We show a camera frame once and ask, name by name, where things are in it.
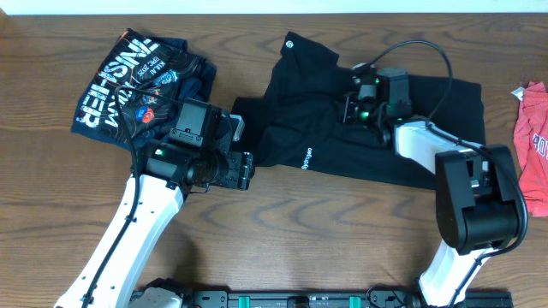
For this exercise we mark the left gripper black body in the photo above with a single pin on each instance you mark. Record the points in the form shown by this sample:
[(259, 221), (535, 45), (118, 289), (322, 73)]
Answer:
[(245, 169)]

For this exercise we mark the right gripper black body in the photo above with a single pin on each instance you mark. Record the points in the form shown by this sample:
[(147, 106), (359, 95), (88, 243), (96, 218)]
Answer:
[(366, 111)]

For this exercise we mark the black t-shirt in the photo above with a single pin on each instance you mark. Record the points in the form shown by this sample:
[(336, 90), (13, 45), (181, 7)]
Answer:
[(298, 121)]

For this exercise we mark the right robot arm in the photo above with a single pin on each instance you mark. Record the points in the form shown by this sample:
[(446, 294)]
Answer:
[(480, 210)]

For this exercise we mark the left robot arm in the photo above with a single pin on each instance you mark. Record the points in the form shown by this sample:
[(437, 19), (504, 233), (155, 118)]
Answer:
[(195, 155)]

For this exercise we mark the navy printed folded t-shirt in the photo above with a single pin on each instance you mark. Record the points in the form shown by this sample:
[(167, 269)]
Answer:
[(143, 77)]

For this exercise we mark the red t-shirt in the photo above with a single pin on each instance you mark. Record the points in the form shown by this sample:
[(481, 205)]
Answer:
[(530, 140)]

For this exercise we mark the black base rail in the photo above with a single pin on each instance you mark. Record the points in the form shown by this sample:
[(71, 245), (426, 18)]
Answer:
[(299, 299)]

